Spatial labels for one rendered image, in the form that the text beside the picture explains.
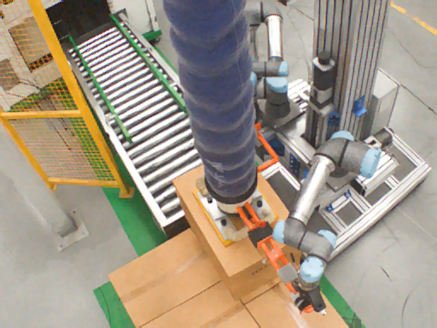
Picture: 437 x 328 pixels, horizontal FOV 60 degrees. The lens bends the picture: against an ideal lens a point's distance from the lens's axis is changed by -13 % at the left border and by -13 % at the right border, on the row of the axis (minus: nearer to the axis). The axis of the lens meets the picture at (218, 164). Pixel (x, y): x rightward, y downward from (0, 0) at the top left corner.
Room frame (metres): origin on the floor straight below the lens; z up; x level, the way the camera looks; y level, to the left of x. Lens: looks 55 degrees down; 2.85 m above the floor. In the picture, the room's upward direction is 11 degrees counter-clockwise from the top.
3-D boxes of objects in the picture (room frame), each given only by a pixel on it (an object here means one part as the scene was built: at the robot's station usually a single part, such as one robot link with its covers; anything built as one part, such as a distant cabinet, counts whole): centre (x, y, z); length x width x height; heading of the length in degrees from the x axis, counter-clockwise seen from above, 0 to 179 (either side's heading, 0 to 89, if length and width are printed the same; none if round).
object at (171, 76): (2.55, 0.24, 0.50); 2.31 x 0.05 x 0.19; 23
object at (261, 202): (1.03, -0.13, 1.09); 0.34 x 0.10 x 0.05; 19
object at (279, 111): (1.57, -0.39, 1.09); 0.15 x 0.15 x 0.10
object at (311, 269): (0.44, -0.24, 1.50); 0.09 x 0.08 x 0.11; 142
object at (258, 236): (0.76, -0.12, 1.20); 0.10 x 0.08 x 0.06; 109
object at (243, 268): (0.99, -0.04, 0.87); 0.60 x 0.40 x 0.40; 19
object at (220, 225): (0.97, 0.05, 1.10); 0.34 x 0.10 x 0.05; 19
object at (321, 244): (0.53, -0.28, 1.50); 0.11 x 0.11 x 0.08; 52
